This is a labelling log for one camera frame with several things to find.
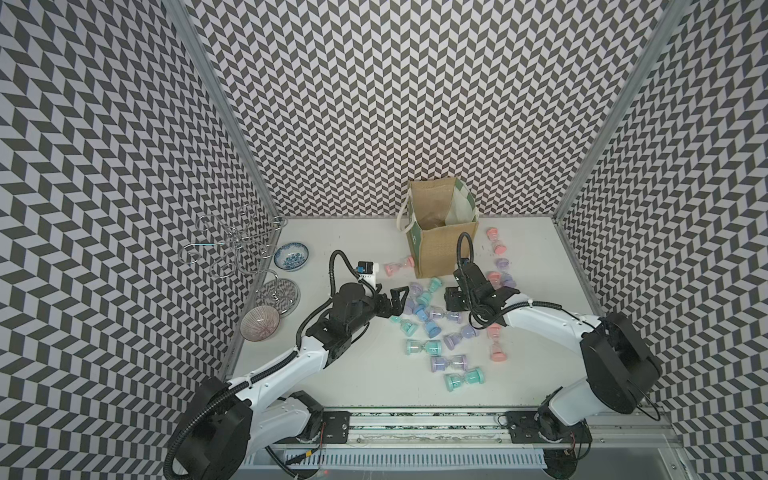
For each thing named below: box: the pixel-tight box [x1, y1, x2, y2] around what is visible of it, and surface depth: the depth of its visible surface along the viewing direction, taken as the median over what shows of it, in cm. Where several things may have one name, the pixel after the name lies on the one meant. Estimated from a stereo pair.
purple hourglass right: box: [496, 258, 517, 288], surface depth 104 cm
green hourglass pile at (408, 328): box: [390, 316, 418, 337], surface depth 88 cm
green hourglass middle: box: [405, 339, 443, 357], surface depth 86 cm
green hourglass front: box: [444, 367, 485, 392], surface depth 80 cm
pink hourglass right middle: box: [488, 271, 502, 290], surface depth 101 cm
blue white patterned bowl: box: [273, 242, 310, 272], surface depth 106 cm
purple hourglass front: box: [431, 354, 468, 373], surface depth 82 cm
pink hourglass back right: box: [486, 227, 507, 256], surface depth 114 cm
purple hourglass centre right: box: [443, 326, 479, 350], surface depth 88 cm
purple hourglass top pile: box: [429, 306, 462, 324], surface depth 91 cm
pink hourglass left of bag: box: [384, 256, 415, 277], surface depth 104 cm
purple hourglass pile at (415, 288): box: [404, 282, 424, 315], surface depth 98 cm
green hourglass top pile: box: [416, 276, 443, 306], surface depth 98 cm
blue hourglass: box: [414, 305, 442, 339], surface depth 91 cm
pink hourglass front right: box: [486, 323, 507, 363], surface depth 86 cm
